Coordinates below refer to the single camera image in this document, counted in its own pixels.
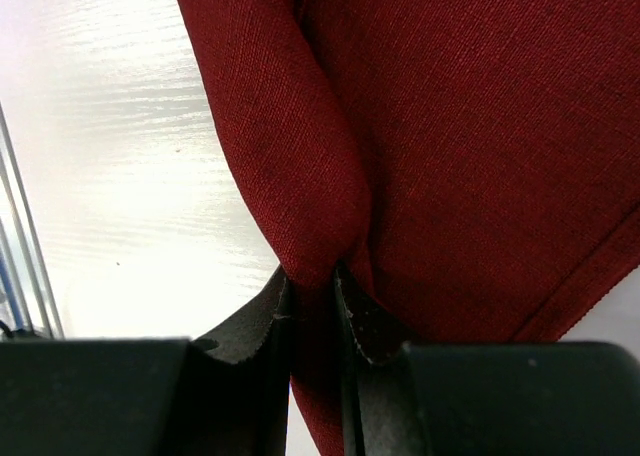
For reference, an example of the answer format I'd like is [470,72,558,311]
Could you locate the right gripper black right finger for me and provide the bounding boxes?
[333,266,639,455]

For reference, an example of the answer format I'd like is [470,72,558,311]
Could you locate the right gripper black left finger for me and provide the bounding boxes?
[1,270,292,455]

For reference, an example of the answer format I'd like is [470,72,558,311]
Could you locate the dark red cloth napkin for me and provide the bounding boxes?
[177,0,639,455]

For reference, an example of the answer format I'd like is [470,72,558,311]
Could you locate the aluminium mounting rail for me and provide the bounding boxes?
[1,120,64,339]

